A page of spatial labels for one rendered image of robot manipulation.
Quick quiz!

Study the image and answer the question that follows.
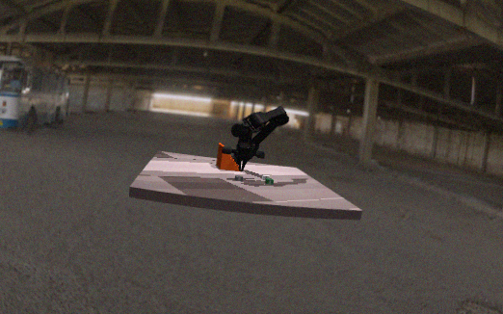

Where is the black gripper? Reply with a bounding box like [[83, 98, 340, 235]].
[[222, 137, 265, 171]]

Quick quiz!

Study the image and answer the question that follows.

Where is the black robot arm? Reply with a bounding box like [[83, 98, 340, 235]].
[[231, 106, 289, 161]]

